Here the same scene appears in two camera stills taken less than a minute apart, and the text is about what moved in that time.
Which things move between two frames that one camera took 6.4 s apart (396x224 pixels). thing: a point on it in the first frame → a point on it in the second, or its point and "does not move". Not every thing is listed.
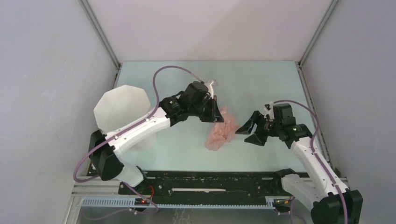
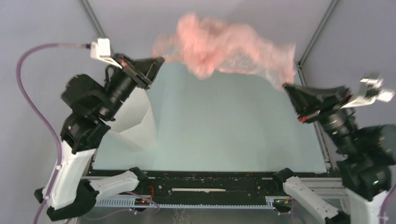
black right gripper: (256, 117) → (307, 98)
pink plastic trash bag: (221, 131) → (203, 46)
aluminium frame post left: (87, 7) does not move
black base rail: (206, 184) does not move
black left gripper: (214, 115) → (151, 67)
